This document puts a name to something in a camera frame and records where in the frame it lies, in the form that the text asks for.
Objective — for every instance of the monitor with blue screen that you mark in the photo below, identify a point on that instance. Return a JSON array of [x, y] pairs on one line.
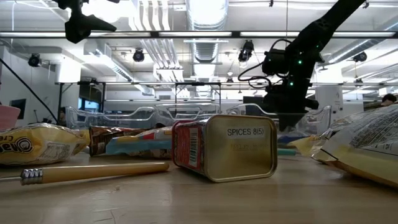
[[88, 104]]

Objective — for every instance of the black monitor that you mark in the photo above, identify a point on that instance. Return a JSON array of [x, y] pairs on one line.
[[18, 107], [252, 100]]

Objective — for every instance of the black ceiling spotlight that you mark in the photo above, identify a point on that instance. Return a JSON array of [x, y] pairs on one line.
[[229, 81], [360, 57], [34, 60], [246, 51], [138, 56]]

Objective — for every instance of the gold red spice tin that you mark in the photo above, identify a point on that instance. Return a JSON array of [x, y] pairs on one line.
[[236, 152]]

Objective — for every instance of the clear plastic bin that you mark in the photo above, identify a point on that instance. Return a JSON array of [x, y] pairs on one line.
[[186, 109], [321, 123], [109, 119]]

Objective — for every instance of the pink bowl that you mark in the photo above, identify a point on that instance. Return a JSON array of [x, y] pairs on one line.
[[7, 116]]

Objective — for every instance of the black overhead frame bar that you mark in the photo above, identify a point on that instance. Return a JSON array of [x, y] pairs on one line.
[[235, 34]]

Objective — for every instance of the white yellow snack bag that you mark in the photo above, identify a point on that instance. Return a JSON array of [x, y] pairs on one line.
[[367, 146]]

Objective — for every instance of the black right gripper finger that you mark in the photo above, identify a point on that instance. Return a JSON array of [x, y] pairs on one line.
[[287, 121]]

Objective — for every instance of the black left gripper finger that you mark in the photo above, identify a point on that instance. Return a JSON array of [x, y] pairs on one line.
[[81, 28], [71, 3]]

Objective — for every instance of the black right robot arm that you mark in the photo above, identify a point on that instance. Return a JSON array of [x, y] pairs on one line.
[[329, 18]]

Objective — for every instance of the black background rig frame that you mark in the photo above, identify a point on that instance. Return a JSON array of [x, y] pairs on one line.
[[59, 102]]

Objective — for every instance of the brown snack bag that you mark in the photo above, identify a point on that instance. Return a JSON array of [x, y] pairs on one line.
[[98, 141]]

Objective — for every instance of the silver ventilation duct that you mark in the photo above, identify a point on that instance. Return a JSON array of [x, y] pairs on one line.
[[206, 18]]

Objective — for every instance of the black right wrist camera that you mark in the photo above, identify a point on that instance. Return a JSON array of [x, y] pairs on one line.
[[273, 62]]

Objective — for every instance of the person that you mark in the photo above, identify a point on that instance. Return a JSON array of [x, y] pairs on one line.
[[388, 99]]

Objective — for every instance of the blue white snack bag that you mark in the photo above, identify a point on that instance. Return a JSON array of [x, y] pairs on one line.
[[140, 146]]

